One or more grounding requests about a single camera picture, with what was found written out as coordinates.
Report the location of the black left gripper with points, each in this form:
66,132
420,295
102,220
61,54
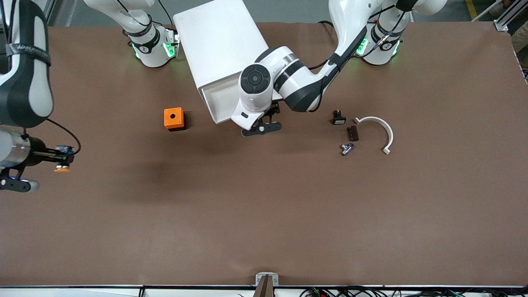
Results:
275,109

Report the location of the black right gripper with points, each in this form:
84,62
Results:
38,152

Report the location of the white cabinet drawer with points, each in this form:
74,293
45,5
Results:
220,101

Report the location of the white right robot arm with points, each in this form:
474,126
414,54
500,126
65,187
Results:
29,82

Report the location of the white open box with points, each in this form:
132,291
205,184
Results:
218,37

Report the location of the chrome valve fitting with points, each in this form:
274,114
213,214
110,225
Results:
347,149

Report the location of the brown cylinder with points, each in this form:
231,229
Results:
353,133

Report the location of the white semicircular pipe clamp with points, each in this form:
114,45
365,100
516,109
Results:
385,128

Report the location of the orange button enclosure box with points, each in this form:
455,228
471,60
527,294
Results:
173,117

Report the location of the white table edge rail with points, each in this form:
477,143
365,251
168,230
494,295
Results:
82,291

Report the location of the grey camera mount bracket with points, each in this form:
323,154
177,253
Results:
259,279

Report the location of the aluminium frame profile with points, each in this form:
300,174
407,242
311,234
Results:
509,14

